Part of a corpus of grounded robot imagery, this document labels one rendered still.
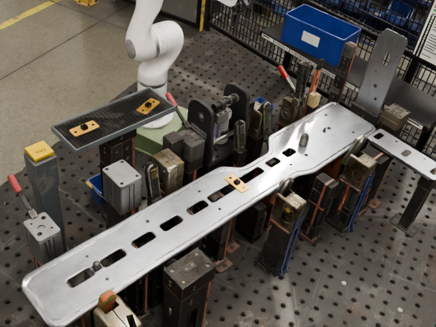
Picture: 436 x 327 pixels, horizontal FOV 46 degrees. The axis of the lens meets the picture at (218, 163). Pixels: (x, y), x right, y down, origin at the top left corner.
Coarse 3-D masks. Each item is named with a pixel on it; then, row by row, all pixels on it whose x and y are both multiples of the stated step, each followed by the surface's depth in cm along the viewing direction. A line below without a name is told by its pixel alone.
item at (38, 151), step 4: (36, 144) 146; (40, 144) 146; (44, 144) 146; (28, 148) 144; (32, 148) 144; (36, 148) 144; (40, 148) 145; (44, 148) 145; (48, 148) 145; (28, 152) 143; (32, 152) 143; (36, 152) 143; (40, 152) 143; (44, 152) 143; (48, 152) 144; (52, 152) 144; (32, 156) 142; (36, 156) 142; (40, 156) 142; (44, 156) 143; (36, 160) 142
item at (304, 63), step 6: (306, 60) 187; (300, 66) 185; (306, 66) 185; (312, 66) 184; (300, 72) 186; (306, 72) 188; (300, 78) 188; (306, 78) 190; (300, 84) 189; (300, 90) 191; (300, 96) 195; (300, 102) 196
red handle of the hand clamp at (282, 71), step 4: (280, 68) 194; (280, 72) 195; (284, 72) 194; (284, 76) 194; (288, 76) 195; (288, 80) 194; (288, 84) 195; (292, 84) 195; (292, 88) 194; (292, 92) 195; (300, 100) 194
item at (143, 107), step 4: (148, 100) 167; (152, 100) 167; (144, 104) 165; (148, 104) 163; (152, 104) 165; (156, 104) 165; (140, 108) 163; (144, 108) 163; (148, 108) 163; (152, 108) 164; (140, 112) 162; (144, 112) 162; (148, 112) 162
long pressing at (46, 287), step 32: (288, 128) 190; (320, 128) 193; (352, 128) 195; (256, 160) 175; (288, 160) 177; (320, 160) 179; (192, 192) 161; (256, 192) 164; (128, 224) 148; (160, 224) 150; (192, 224) 151; (64, 256) 137; (96, 256) 139; (128, 256) 140; (160, 256) 141; (32, 288) 130; (64, 288) 131; (96, 288) 132; (64, 320) 124
